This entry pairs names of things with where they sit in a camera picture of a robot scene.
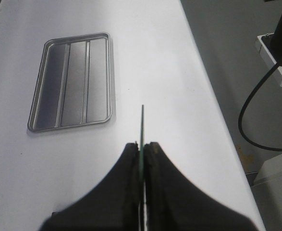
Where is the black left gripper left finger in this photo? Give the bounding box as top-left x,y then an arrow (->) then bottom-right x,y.
40,143 -> 140,231

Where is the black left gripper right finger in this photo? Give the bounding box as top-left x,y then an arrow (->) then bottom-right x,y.
144,142 -> 257,231

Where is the green circuit board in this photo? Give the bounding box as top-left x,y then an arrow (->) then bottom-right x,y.
138,104 -> 147,186

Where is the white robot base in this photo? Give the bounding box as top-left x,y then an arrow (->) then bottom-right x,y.
252,33 -> 282,187

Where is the silver metal tray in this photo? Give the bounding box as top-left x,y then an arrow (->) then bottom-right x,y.
27,32 -> 112,132

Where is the black cable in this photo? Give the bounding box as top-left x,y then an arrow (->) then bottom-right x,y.
238,63 -> 282,152

